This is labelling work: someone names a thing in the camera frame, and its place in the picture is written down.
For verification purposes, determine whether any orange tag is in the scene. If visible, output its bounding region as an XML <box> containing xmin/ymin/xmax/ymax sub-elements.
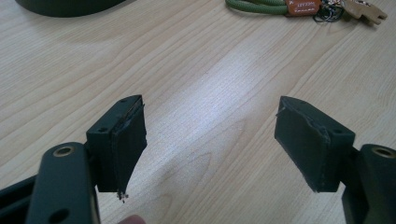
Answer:
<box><xmin>284</xmin><ymin>0</ymin><xmax>322</xmax><ymax>18</ymax></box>

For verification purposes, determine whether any black thin cord bundle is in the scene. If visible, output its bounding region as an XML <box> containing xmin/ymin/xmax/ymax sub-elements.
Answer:
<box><xmin>312</xmin><ymin>0</ymin><xmax>346</xmax><ymax>23</ymax></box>

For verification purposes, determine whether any wooden key-shaped pendant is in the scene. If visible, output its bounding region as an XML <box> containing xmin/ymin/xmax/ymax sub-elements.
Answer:
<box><xmin>341</xmin><ymin>0</ymin><xmax>389</xmax><ymax>26</ymax></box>

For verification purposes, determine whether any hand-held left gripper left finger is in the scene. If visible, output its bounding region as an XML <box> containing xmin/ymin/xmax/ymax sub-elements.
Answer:
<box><xmin>85</xmin><ymin>94</ymin><xmax>149</xmax><ymax>203</ymax></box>

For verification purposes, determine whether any green rope lanyard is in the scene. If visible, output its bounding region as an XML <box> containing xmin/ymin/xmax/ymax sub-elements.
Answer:
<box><xmin>224</xmin><ymin>0</ymin><xmax>290</xmax><ymax>16</ymax></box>

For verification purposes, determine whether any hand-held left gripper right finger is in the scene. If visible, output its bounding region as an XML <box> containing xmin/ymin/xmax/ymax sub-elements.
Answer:
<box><xmin>274</xmin><ymin>95</ymin><xmax>356</xmax><ymax>193</ymax></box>

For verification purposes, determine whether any dark round object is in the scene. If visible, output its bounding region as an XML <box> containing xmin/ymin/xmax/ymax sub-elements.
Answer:
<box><xmin>14</xmin><ymin>0</ymin><xmax>138</xmax><ymax>19</ymax></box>

